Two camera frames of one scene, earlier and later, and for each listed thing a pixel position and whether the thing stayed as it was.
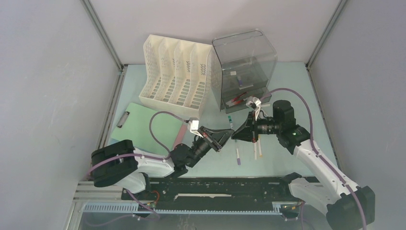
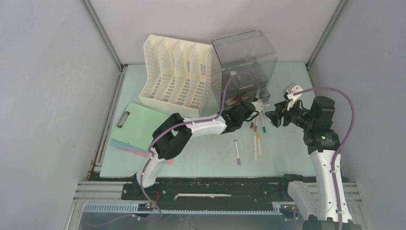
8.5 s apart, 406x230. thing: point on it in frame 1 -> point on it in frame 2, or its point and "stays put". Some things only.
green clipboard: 133,124 stays put
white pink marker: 255,150 stays put
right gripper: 249,132 -> 282,108
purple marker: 240,81 stays put
